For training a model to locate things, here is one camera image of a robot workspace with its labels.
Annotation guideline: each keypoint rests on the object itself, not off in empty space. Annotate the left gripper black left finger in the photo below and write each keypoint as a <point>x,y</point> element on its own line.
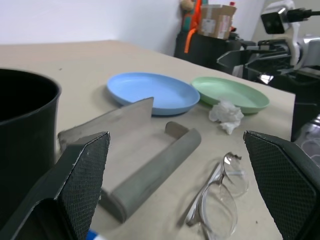
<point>75,187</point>

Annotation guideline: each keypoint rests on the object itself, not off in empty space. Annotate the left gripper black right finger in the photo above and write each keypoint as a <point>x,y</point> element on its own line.
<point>282,180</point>

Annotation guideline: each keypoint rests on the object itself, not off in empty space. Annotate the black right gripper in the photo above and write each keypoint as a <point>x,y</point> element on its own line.
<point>277,48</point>

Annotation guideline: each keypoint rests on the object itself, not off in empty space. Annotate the green plastic plate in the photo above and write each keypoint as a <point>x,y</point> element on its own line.
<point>232,93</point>

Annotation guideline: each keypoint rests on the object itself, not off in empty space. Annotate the white tissue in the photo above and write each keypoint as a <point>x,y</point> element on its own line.
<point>226,115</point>

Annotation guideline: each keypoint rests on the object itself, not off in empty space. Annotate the clear-framed glasses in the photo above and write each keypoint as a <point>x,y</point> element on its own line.
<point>217,200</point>

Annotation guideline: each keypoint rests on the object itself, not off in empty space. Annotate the grey rectangular pad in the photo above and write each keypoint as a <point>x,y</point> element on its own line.
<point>150,162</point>

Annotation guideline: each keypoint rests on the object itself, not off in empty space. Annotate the large black bag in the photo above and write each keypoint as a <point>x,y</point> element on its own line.
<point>207,51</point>

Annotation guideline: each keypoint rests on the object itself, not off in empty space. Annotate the brown cardboard box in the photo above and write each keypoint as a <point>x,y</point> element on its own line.
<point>216,21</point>

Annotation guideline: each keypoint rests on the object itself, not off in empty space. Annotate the blue whiteboard marker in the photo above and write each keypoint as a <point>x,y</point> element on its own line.
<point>96,235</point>

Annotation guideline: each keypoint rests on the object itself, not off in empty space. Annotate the black plastic cup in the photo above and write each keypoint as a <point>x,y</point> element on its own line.
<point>27,140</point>

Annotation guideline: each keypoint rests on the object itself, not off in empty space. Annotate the brown plush toy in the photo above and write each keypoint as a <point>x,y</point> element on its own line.
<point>187,15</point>

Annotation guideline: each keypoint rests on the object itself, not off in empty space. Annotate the blue plastic plate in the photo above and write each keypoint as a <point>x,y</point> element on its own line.
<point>155,92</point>

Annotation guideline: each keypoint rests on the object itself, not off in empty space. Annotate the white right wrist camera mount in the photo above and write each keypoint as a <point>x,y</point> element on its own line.
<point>295,28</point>

